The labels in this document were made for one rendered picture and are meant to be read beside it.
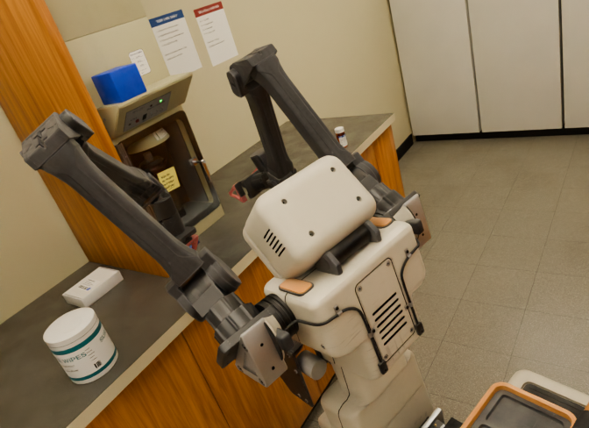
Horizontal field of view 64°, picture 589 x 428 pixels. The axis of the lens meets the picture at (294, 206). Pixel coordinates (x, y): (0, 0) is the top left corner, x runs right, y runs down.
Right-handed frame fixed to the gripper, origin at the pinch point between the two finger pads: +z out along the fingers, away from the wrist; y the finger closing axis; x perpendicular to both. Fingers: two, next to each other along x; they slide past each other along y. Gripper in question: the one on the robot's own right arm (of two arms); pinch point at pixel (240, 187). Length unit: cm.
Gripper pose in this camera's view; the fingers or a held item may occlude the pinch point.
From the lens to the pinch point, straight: 162.0
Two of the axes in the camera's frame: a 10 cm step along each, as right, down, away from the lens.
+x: 4.5, 8.5, 2.7
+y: -5.7, 5.1, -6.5
